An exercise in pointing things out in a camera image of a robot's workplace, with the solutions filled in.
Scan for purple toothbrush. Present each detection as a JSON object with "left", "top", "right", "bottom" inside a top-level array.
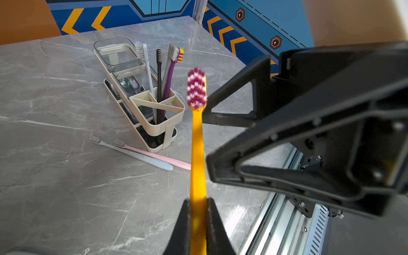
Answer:
[{"left": 159, "top": 48, "right": 185, "bottom": 123}]

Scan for white blue toothbrush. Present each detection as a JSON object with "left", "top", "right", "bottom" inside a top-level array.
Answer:
[{"left": 135, "top": 41, "right": 158, "bottom": 123}]

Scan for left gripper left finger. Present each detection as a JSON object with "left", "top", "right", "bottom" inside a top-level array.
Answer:
[{"left": 163, "top": 199, "right": 191, "bottom": 255}]

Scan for clear plastic cup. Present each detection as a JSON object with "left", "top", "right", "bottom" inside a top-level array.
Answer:
[
  {"left": 93, "top": 37, "right": 138, "bottom": 72},
  {"left": 113, "top": 61, "right": 141, "bottom": 98}
]

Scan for white toothbrush holder rack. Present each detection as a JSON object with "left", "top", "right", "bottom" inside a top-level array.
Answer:
[{"left": 94, "top": 51, "right": 186, "bottom": 153}]

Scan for far clear plastic cup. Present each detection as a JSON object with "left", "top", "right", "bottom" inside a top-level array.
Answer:
[{"left": 93, "top": 37, "right": 138, "bottom": 72}]

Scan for yellow toothbrush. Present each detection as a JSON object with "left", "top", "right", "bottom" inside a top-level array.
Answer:
[{"left": 187, "top": 68, "right": 207, "bottom": 255}]

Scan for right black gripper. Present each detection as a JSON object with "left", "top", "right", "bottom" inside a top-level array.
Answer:
[{"left": 278, "top": 41, "right": 408, "bottom": 128}]

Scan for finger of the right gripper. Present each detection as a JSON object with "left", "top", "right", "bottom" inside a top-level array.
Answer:
[
  {"left": 206, "top": 77, "right": 408, "bottom": 217},
  {"left": 203, "top": 55, "right": 274, "bottom": 128}
]

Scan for black toothbrush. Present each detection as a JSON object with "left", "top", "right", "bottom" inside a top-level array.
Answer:
[{"left": 155, "top": 48, "right": 166, "bottom": 124}]

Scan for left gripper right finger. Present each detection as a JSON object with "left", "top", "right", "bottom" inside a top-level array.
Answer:
[{"left": 206, "top": 198, "right": 236, "bottom": 255}]

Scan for pink toothbrush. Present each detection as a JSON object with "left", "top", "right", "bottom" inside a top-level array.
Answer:
[{"left": 114, "top": 139, "right": 191, "bottom": 171}]

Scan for near clear plastic cup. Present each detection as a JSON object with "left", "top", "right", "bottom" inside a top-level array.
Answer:
[{"left": 113, "top": 61, "right": 141, "bottom": 98}]

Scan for light blue toothbrush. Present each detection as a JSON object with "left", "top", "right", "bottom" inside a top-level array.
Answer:
[{"left": 89, "top": 136, "right": 173, "bottom": 171}]

